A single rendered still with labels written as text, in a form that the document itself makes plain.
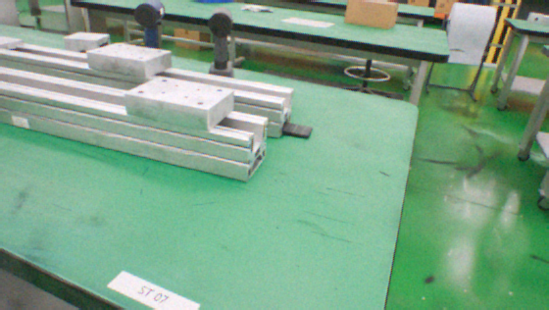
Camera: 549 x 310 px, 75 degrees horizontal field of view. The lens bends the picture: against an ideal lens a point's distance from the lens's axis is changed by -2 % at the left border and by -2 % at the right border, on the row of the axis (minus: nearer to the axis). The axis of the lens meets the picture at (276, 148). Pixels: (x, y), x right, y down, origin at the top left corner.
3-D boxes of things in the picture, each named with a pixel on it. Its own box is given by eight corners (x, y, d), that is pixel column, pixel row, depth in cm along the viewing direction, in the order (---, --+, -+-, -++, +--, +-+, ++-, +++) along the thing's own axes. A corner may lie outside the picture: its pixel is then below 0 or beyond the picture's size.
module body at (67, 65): (-1, 81, 97) (-10, 50, 93) (30, 72, 106) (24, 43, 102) (277, 138, 79) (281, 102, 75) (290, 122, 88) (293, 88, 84)
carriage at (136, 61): (90, 79, 87) (85, 51, 84) (120, 68, 96) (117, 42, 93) (147, 89, 83) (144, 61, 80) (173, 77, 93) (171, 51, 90)
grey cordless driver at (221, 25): (205, 96, 99) (204, 12, 89) (210, 75, 116) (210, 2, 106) (233, 97, 100) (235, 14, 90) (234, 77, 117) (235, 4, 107)
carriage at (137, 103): (127, 129, 65) (123, 92, 62) (162, 108, 75) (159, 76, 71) (208, 146, 62) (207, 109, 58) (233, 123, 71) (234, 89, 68)
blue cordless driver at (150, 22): (136, 84, 103) (128, 3, 93) (151, 66, 121) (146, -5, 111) (164, 85, 104) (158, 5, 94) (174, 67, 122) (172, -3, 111)
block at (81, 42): (65, 71, 109) (58, 39, 105) (83, 61, 119) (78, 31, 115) (96, 74, 109) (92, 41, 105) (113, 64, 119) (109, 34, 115)
